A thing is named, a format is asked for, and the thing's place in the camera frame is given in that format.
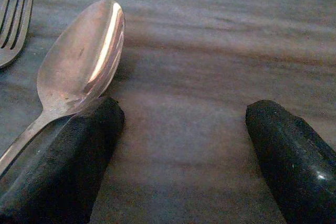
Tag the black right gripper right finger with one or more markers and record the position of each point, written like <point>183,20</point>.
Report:
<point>296,161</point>

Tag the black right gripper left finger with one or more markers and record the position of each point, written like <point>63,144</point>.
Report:
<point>63,161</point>

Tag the silver metal spoon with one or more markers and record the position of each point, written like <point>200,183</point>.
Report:
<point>78,58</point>

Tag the silver metal fork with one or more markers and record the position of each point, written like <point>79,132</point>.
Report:
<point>13,22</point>

